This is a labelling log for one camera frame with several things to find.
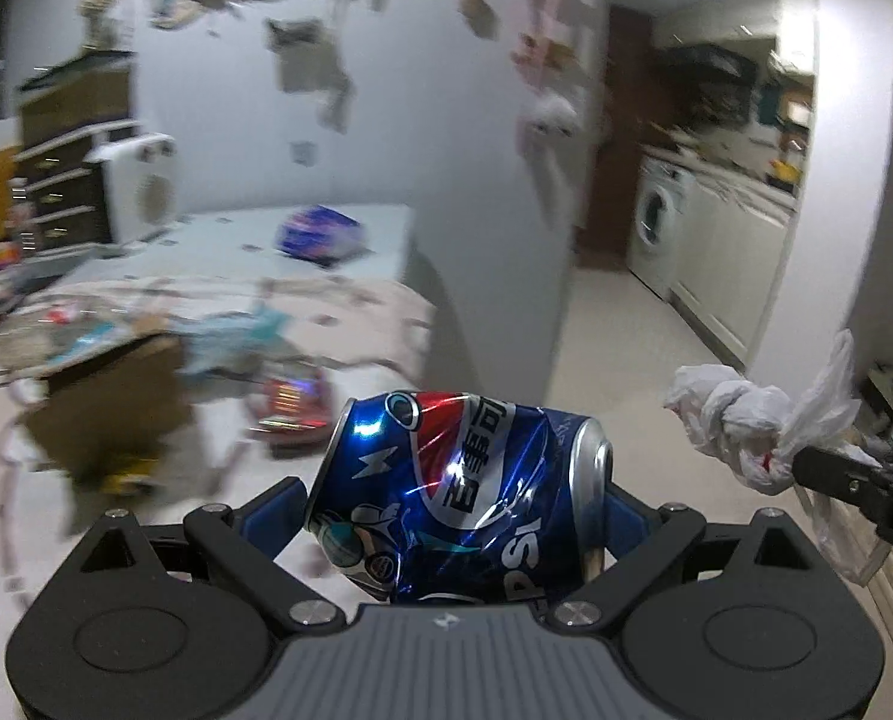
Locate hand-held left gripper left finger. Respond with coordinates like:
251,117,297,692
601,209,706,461
71,477,344,631

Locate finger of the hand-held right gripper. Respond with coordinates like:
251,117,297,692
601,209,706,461
791,446,893,511

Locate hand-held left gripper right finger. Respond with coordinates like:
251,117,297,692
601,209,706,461
547,486,826,627

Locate red snack packet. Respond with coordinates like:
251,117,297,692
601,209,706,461
255,367,335,451

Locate white knotted plastic bag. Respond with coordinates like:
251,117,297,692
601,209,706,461
663,330,886,586

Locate crushed blue soda can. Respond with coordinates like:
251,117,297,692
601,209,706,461
302,388,616,608

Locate light blue printed bag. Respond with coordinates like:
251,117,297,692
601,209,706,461
184,307,297,376

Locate brown cardboard box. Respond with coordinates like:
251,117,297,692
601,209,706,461
26,334,196,496

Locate white kitchen base cabinets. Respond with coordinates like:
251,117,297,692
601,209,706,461
675,172,799,368

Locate pink cartoon print blanket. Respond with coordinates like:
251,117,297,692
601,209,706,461
0,274,440,720

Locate purple tissue pack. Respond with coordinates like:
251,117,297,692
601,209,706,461
276,204,365,265

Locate white washing machine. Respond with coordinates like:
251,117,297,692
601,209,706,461
626,154,698,301

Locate white fan heater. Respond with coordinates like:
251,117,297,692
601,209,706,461
86,133,178,245

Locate brown wooden door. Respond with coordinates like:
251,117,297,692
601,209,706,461
577,7,653,271

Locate dark drawer unit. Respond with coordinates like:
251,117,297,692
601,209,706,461
15,120,136,248

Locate white plush sheep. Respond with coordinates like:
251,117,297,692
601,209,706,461
528,90,578,140

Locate black range hood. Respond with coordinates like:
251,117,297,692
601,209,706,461
660,45,758,102

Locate glass fish tank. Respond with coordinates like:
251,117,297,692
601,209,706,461
17,51,136,143

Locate dried flower bunch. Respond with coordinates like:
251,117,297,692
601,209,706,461
79,0,121,53

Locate small wall shelf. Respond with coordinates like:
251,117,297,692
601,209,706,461
266,19,327,53

